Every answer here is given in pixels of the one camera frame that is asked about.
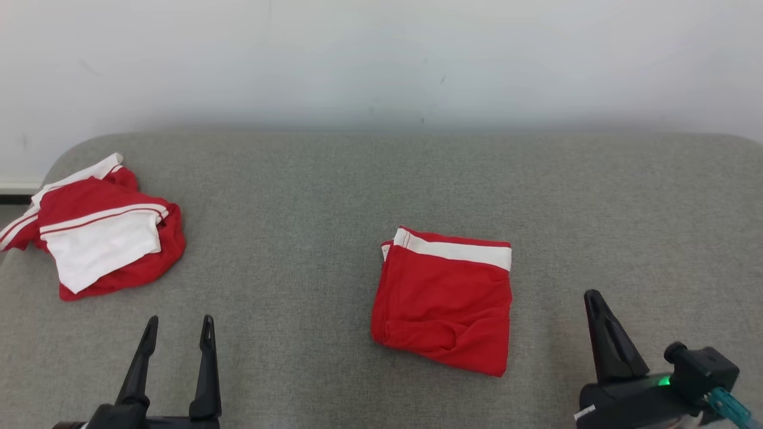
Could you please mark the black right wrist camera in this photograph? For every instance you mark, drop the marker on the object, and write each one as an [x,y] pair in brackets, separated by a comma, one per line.
[706,369]

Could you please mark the dark wall baseboard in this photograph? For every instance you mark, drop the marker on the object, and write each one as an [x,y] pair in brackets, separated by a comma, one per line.
[16,199]

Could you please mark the red shorts with white trim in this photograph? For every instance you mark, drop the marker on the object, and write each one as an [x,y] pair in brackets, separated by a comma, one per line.
[441,304]

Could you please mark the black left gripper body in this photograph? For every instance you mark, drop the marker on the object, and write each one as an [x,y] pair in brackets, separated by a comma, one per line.
[131,422]

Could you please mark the teal right camera plug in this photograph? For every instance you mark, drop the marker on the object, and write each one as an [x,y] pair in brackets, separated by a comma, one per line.
[730,408]

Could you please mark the red white basketball jersey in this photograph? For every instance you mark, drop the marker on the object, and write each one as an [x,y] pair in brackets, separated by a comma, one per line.
[119,199]

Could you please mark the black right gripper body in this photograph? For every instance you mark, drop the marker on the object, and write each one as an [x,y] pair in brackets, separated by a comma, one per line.
[632,405]

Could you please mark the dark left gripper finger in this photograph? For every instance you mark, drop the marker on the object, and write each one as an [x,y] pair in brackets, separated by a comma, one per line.
[138,375]
[206,381]

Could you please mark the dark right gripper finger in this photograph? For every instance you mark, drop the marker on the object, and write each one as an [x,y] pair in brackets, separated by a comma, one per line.
[601,351]
[626,357]

